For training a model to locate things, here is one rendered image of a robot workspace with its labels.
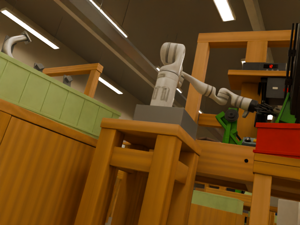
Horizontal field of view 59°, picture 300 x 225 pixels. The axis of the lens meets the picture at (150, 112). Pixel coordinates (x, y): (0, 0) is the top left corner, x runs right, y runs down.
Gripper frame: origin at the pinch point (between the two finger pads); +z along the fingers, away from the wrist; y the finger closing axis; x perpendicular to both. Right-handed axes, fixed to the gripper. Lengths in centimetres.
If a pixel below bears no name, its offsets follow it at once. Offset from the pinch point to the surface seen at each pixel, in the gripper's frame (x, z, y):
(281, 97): -1.0, -1.7, 22.9
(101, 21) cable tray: 28, -324, 198
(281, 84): -7.1, -4.4, 29.0
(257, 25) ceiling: 32, -120, 438
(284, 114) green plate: -5.2, 5.3, -9.6
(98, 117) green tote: -6, -64, -74
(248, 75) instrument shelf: -7.6, -25.4, 27.7
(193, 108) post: 23, -55, 14
